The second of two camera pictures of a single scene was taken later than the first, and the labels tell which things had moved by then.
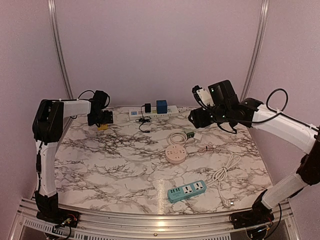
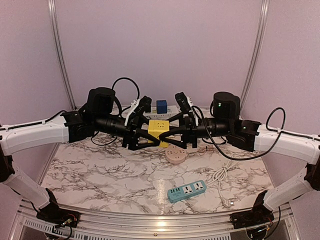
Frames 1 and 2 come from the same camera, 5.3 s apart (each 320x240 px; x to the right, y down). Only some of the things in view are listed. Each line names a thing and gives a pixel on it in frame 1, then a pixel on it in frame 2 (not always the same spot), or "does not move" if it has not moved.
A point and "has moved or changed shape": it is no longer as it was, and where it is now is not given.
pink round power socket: [175, 154] does not move
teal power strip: [178, 193] does not move
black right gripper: [198, 117] to [189, 132]
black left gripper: [107, 118] to [130, 138]
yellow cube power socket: [103, 126] has moved or changed shape
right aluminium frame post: [264, 12] does not move
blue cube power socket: [161, 106] does not move
